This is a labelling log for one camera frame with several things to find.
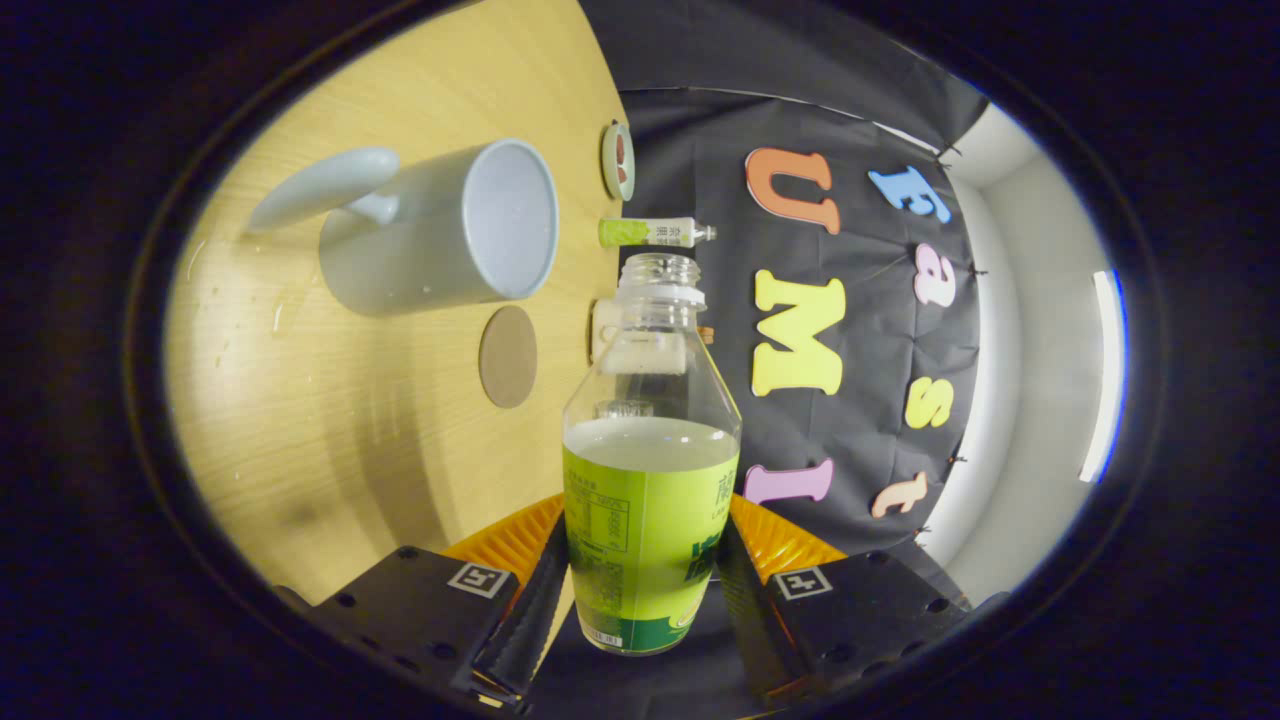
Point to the wooden table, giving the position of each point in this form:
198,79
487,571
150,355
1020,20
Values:
330,430

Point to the green label juice bottle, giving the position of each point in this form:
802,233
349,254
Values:
650,540

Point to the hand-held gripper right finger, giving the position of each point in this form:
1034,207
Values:
745,630

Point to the white toaster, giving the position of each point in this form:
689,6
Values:
601,325

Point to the black backdrop cloth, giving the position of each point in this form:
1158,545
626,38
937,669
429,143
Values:
720,130

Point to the round brown coaster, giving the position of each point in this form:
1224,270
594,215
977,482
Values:
508,356

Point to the small capped green drink bottle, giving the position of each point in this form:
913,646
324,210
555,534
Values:
650,232

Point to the pale green plate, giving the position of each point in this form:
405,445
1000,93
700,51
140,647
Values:
612,160

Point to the light blue cup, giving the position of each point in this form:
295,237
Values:
420,245

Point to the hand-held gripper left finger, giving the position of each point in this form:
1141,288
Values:
535,620

